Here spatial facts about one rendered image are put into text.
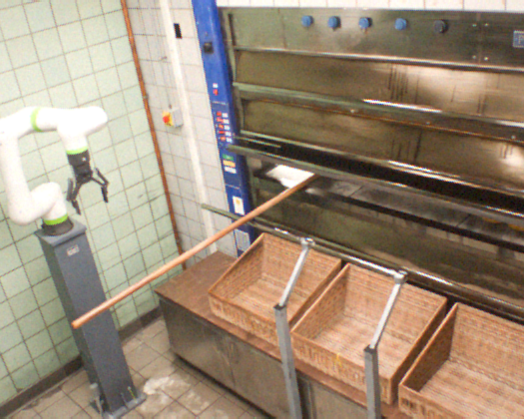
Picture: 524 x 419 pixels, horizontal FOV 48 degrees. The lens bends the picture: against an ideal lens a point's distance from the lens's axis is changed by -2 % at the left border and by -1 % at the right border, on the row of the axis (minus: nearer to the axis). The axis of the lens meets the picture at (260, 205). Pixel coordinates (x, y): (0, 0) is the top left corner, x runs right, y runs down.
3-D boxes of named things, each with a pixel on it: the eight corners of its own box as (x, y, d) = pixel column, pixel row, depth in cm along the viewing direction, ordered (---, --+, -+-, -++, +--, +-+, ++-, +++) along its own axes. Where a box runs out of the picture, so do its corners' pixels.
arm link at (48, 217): (34, 225, 296) (22, 192, 287) (57, 210, 307) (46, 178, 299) (51, 228, 289) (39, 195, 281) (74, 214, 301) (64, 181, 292)
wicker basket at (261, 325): (269, 270, 354) (263, 230, 342) (347, 302, 317) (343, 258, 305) (210, 313, 325) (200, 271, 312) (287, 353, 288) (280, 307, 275)
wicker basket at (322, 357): (351, 304, 314) (347, 260, 302) (448, 344, 277) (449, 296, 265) (290, 356, 285) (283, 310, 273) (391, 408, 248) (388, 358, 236)
